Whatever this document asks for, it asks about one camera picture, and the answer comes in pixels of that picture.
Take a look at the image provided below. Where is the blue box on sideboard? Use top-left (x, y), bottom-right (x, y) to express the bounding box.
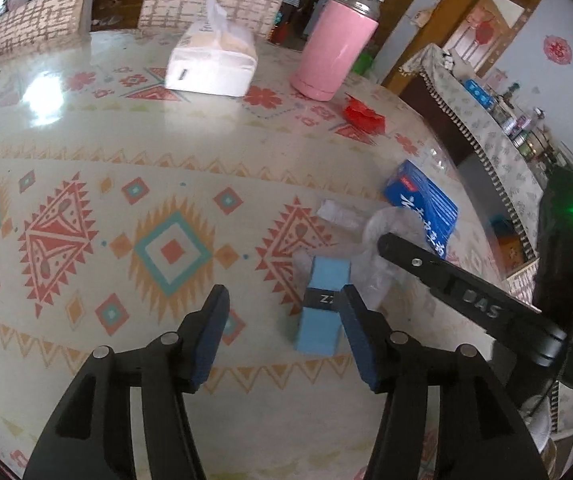
top-left (465, 79), bottom-right (496, 110)

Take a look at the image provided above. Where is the dark wooden sideboard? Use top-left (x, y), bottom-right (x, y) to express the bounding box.
top-left (399, 72), bottom-right (540, 281)

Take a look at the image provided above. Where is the pink thermos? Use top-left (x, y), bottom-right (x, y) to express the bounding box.
top-left (290, 0), bottom-right (388, 101)

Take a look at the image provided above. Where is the light blue box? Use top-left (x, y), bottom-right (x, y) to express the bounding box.
top-left (294, 255), bottom-right (353, 357)

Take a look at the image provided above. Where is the small clear plastic packet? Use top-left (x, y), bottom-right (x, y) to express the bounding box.
top-left (317, 198), bottom-right (368, 227)

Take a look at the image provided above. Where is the chair with patterned cover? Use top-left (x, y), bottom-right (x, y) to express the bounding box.
top-left (0, 0), bottom-right (88, 59)
top-left (137, 0), bottom-right (284, 42)

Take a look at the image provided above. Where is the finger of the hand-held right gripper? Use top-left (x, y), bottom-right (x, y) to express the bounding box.
top-left (377, 232), bottom-right (568, 369)

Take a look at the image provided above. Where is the blue box with white print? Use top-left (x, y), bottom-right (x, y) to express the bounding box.
top-left (383, 159), bottom-right (460, 261)

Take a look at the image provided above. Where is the clear plastic wrapper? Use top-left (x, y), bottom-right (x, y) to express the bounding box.
top-left (351, 207), bottom-right (417, 313)

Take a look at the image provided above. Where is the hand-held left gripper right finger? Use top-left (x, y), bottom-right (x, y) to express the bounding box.
top-left (341, 284), bottom-right (550, 480)

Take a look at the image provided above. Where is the red round wall decoration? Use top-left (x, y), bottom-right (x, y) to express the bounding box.
top-left (543, 35), bottom-right (573, 65)

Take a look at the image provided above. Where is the sideboard with cloth cover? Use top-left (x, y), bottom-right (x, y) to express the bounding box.
top-left (397, 43), bottom-right (570, 281)

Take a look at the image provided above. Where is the white tissue box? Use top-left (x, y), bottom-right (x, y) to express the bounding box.
top-left (164, 0), bottom-right (259, 98)

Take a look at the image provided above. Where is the patterned tablecloth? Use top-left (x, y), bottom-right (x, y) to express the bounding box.
top-left (0, 27), bottom-right (515, 480)

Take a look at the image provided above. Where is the wooden door frame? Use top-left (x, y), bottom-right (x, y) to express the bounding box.
top-left (441, 0), bottom-right (542, 73)

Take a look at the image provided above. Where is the red wrapper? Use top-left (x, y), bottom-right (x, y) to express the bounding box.
top-left (343, 92), bottom-right (388, 135)

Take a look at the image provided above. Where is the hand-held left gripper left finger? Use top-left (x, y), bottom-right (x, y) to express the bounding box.
top-left (22, 284), bottom-right (230, 480)

